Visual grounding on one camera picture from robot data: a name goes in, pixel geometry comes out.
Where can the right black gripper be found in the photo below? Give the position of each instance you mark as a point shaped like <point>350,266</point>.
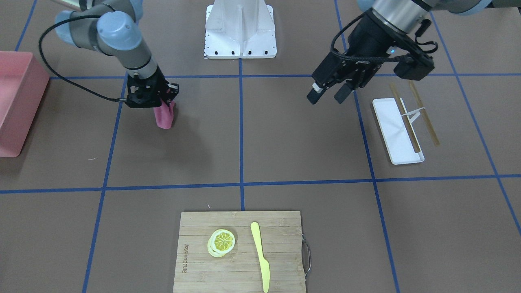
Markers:
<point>158,83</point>

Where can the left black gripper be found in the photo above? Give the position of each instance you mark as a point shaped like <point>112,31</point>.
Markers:
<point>363,36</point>

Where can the pink fleece cloth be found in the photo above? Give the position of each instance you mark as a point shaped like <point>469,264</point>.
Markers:
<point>164,115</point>

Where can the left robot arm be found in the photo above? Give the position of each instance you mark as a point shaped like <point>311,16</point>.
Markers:
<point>420,8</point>

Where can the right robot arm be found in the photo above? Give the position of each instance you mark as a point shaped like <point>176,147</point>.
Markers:
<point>111,28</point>

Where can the wooden rack bar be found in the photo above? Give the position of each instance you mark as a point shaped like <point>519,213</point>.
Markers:
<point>405,118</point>
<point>424,114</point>

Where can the white rack tray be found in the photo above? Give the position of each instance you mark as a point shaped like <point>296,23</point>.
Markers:
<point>396,140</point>

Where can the pink plastic bin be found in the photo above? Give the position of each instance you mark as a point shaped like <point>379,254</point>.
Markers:
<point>23,81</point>

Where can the wooden cutting board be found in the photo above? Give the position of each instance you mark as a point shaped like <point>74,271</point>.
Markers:
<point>239,271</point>

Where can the yellow plastic knife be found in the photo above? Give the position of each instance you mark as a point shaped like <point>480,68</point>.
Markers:
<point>263,263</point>

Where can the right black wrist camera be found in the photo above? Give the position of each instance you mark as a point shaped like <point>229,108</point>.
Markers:
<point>142,93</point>

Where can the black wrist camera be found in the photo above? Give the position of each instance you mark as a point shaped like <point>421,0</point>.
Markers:
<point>142,93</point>
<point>418,63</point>

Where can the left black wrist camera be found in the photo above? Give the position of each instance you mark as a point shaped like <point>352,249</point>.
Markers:
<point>418,63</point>

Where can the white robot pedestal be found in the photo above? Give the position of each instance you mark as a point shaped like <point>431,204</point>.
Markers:
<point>240,29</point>

